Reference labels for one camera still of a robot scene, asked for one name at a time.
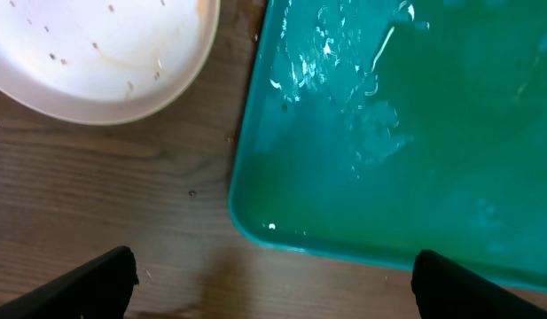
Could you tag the white plate with dark stain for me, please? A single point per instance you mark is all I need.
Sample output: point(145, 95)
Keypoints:
point(103, 62)

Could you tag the teal plastic tray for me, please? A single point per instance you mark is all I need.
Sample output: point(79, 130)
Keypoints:
point(376, 129)

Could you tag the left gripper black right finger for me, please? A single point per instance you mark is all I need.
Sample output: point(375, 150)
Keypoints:
point(445, 290)

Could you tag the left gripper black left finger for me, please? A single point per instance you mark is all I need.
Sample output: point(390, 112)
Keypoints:
point(100, 288)

